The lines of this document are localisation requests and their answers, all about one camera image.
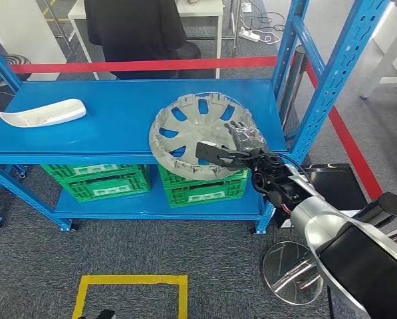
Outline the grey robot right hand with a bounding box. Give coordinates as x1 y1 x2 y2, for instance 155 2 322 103
224 121 268 173

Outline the grey plastic wheel hubcap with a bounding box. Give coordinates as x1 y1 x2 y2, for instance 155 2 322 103
148 91 257 181

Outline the white curved plastic part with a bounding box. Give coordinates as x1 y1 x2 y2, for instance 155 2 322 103
0 98 87 128

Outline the white desk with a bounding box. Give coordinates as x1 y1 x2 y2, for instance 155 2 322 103
67 0 224 80

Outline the chrome table leg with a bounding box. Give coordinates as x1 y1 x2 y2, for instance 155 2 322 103
232 0 242 56

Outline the black cardboard box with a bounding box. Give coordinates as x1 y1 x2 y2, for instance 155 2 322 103
275 163 368 230

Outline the red barrier belt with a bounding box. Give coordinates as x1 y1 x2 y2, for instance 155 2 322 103
304 61 383 201
0 56 278 76

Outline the person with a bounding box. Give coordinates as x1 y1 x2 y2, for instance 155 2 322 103
84 0 187 80

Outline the yellow floor tape square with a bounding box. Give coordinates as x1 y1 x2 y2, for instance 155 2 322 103
72 274 189 319

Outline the white table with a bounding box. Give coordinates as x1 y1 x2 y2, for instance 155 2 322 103
359 13 397 100

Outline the white cabinet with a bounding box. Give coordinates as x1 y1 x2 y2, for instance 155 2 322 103
0 0 68 82

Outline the black round stool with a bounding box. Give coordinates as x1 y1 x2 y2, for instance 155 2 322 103
0 54 32 93

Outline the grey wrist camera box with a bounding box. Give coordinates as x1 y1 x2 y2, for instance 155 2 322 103
195 140 255 170

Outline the grey stanchion post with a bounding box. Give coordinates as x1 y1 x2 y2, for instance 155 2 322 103
278 44 307 131

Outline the white floor cable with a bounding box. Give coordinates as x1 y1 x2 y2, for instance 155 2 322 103
258 29 282 45

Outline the black floor cable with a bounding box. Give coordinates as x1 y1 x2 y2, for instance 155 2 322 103
243 9 287 33

